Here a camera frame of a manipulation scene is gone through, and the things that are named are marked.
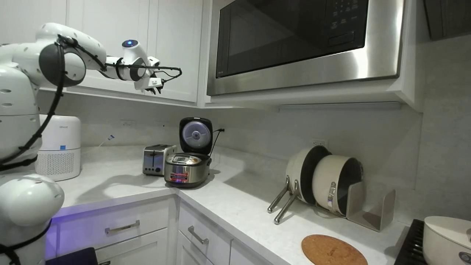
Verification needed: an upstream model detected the stainless steel toaster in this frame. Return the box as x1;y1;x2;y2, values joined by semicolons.
142;144;178;177

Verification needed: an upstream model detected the white drawer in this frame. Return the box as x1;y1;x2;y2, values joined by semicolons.
57;198;175;256
178;202;233;265

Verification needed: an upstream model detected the silver drawer handle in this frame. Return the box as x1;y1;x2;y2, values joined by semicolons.
105;220;141;235
187;225;210;245

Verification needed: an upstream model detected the cream saute pan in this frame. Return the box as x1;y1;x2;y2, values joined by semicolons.
312;155;365;216

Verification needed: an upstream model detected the white cable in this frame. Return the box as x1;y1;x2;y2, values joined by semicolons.
98;134;116;148

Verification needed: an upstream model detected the black rice cooker lid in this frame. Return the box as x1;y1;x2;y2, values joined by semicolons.
179;117;214;157

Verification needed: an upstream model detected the silver rice cooker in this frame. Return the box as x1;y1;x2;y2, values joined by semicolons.
164;117;214;188

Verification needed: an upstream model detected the beige pan rack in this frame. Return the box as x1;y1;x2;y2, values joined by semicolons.
316;180;396;232

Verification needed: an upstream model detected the white wall cabinet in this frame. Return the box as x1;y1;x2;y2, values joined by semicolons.
0;0;204;108

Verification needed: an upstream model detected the white air purifier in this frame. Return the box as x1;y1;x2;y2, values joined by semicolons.
35;114;82;181

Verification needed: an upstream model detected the dark range hood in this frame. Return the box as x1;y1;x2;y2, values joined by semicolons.
422;0;471;41

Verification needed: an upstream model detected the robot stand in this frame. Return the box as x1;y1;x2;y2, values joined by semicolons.
45;247;100;265

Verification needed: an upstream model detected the black cable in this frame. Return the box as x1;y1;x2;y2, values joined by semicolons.
209;128;225;156

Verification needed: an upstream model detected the stainless steel microwave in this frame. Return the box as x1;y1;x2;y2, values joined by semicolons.
206;0;406;97

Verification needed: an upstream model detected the cream pot with lid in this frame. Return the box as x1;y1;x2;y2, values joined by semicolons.
422;216;471;265

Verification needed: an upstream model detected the cream frying pan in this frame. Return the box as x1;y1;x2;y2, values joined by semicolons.
268;145;332;214

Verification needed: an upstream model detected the round cork trivet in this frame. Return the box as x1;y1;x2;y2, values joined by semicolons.
301;234;369;265

